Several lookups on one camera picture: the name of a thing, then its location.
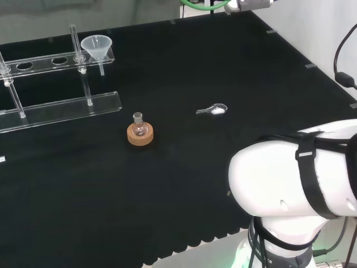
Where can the round-bottom glass flask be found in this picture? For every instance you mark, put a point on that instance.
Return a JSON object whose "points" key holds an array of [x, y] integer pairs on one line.
{"points": [[138, 128]]}

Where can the small white label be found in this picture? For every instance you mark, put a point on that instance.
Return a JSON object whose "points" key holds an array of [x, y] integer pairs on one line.
{"points": [[2, 159]]}

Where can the clear funnel stand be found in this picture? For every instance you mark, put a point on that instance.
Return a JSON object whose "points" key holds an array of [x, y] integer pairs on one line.
{"points": [[64, 110]]}

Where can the black bench cloth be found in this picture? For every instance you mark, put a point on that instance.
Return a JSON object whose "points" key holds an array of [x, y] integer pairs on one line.
{"points": [[173, 173]]}

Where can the glass weighing funnel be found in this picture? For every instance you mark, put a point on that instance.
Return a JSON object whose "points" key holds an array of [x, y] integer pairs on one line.
{"points": [[217, 110]]}

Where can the clear plastic funnel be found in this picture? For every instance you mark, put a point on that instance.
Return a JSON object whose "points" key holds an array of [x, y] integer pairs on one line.
{"points": [[96, 46]]}

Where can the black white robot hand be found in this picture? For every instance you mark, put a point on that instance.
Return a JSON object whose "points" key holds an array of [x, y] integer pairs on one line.
{"points": [[251, 4]]}

